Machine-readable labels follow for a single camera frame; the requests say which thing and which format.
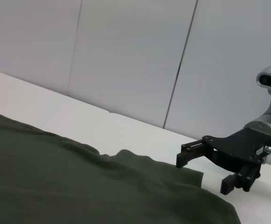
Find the dark green shirt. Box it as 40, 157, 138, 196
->
0, 108, 241, 224

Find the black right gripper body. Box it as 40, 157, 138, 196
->
202, 127, 271, 175

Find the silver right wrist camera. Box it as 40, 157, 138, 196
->
256, 65, 271, 91

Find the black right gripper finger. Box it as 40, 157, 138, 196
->
220, 163, 261, 195
176, 139, 216, 169

